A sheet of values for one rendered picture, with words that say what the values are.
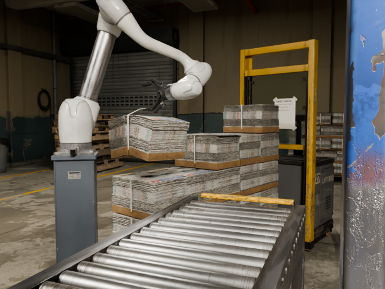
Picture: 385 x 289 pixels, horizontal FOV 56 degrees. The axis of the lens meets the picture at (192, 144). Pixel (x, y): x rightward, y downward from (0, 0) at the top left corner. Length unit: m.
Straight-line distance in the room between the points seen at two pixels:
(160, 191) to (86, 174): 0.45
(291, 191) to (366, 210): 3.41
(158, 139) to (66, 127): 0.49
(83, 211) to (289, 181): 2.23
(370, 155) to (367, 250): 0.05
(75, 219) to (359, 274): 1.73
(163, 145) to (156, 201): 0.31
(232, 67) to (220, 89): 0.61
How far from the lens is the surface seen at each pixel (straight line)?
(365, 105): 0.20
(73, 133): 1.83
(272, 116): 3.08
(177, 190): 2.16
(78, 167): 1.83
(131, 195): 2.16
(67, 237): 1.91
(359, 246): 0.21
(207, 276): 0.93
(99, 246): 1.14
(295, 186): 3.58
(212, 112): 9.30
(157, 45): 1.97
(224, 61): 9.31
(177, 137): 2.09
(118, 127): 2.17
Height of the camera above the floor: 1.17
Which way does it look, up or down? 4 degrees down
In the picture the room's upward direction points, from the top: straight up
